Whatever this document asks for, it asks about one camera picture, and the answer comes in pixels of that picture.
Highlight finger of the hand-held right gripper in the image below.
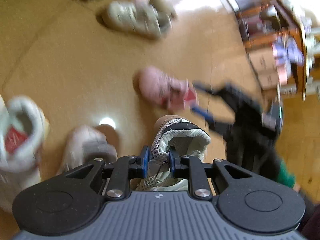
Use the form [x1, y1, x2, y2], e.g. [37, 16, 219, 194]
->
[192, 81, 227, 98]
[191, 106, 236, 133]

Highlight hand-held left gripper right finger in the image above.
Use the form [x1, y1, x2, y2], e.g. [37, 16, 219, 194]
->
[167, 148, 253, 201]

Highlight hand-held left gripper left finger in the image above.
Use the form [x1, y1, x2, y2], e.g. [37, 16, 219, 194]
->
[65, 145, 151, 201]

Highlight white black patterned shoe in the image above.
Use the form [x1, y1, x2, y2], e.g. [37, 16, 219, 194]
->
[136, 114, 212, 192]

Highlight pink knit shoe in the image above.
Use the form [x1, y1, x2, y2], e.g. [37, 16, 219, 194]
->
[134, 66, 199, 112]

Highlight white red strap shoe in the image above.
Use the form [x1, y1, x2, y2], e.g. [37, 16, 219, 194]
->
[56, 124, 118, 177]
[0, 95, 49, 212]

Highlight beige mesh velcro shoe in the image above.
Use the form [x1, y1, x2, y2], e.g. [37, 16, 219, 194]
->
[101, 0, 163, 40]
[135, 0, 177, 30]

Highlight person's right forearm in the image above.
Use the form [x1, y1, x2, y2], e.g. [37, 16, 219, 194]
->
[274, 159, 298, 190]

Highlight person's right hand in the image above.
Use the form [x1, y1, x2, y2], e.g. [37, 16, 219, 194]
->
[225, 127, 282, 180]

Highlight cardboard box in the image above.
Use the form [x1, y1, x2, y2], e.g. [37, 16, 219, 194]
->
[247, 49, 278, 75]
[257, 72, 280, 90]

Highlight pink white packages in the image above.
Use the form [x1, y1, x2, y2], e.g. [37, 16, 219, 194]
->
[272, 37, 304, 80]

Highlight wooden table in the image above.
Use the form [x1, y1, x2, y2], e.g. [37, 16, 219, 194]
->
[235, 0, 320, 100]

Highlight person's dark red pants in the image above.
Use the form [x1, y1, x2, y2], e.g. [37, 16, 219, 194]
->
[297, 190, 320, 233]

